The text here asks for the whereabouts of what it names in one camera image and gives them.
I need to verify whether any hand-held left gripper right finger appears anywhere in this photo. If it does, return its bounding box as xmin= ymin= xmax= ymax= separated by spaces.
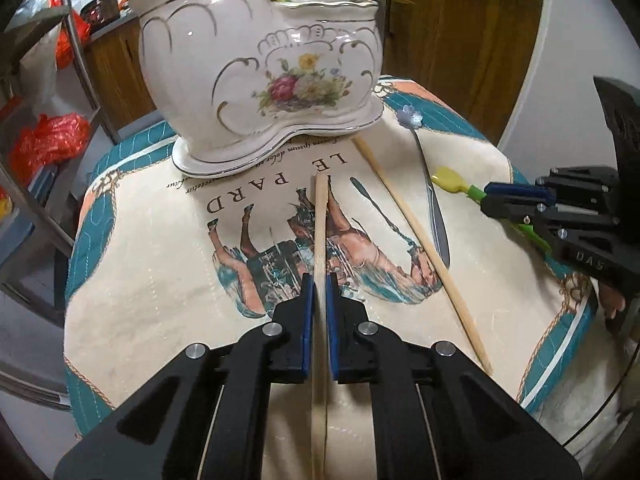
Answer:
xmin=325 ymin=272 xmax=583 ymax=480

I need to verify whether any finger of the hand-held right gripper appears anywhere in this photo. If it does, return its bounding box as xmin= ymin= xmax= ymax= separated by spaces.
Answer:
xmin=482 ymin=165 xmax=623 ymax=203
xmin=479 ymin=195 xmax=618 ymax=246

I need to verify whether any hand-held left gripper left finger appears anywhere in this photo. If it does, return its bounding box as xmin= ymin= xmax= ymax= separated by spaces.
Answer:
xmin=52 ymin=272 xmax=316 ymax=480

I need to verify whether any wooden chopstick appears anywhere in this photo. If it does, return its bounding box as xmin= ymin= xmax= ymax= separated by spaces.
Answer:
xmin=310 ymin=174 xmax=331 ymax=480
xmin=351 ymin=136 xmax=494 ymax=376

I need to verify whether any white floral ceramic utensil holder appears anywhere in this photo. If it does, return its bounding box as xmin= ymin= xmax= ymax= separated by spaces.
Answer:
xmin=135 ymin=0 xmax=384 ymax=148

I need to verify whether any person's right hand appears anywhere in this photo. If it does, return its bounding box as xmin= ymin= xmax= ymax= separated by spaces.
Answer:
xmin=597 ymin=280 xmax=629 ymax=322

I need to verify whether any printed horse tablecloth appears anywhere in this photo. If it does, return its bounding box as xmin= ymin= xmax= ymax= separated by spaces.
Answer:
xmin=65 ymin=75 xmax=601 ymax=480

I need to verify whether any white ceramic drip tray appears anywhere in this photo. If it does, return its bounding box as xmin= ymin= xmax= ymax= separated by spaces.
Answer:
xmin=171 ymin=95 xmax=385 ymax=179

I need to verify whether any metal shelf rack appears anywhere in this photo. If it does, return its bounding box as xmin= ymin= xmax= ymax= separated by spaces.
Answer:
xmin=0 ymin=0 xmax=121 ymax=321

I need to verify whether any red plastic bag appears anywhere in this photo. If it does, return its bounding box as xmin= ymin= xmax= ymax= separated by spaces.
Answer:
xmin=9 ymin=112 xmax=92 ymax=177
xmin=46 ymin=0 xmax=92 ymax=69

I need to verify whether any dark red rice cooker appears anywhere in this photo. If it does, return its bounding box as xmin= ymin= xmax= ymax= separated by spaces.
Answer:
xmin=79 ymin=0 xmax=122 ymax=24

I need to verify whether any flower-handled steel utensil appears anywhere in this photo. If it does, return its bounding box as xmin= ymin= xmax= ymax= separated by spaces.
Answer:
xmin=397 ymin=105 xmax=452 ymax=268

